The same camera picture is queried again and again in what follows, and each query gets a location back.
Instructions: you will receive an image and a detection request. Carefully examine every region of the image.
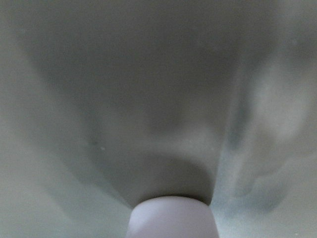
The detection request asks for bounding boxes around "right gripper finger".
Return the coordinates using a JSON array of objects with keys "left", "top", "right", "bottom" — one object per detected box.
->
[{"left": 126, "top": 196, "right": 219, "bottom": 238}]

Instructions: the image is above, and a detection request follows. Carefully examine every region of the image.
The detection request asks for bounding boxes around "green plastic cup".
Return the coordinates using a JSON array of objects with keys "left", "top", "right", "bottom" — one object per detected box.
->
[{"left": 0, "top": 0, "right": 317, "bottom": 238}]

